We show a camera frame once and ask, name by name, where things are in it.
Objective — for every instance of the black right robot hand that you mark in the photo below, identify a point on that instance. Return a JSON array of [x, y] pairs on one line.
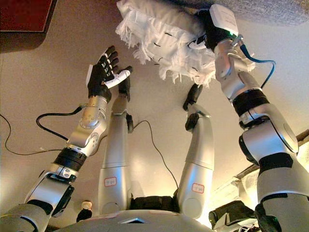
[[222, 21]]

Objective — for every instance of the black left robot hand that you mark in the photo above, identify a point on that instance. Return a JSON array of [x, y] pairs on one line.
[[100, 77]]

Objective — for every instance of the white shaggy cloth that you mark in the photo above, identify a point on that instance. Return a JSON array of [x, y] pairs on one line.
[[169, 43]]

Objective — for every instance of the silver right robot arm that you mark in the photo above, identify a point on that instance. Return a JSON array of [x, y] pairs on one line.
[[268, 145]]

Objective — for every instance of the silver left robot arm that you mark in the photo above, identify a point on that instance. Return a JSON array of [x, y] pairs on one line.
[[89, 128]]

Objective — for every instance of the grey fabric armchair sofa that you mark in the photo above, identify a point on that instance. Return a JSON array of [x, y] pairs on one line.
[[265, 12]]

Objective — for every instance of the silver left robot leg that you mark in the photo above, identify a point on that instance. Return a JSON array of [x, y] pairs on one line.
[[116, 157]]

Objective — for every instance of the silver robot leg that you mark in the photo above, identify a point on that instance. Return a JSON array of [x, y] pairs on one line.
[[198, 157], [116, 157]]

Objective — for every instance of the dark glossy wooden cabinet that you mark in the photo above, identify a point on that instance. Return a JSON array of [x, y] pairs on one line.
[[24, 17]]

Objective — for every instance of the silver right robot leg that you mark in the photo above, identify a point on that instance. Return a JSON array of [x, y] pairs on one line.
[[198, 157]]

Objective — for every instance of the grey robot torso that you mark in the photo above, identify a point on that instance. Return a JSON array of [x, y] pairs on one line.
[[149, 221]]

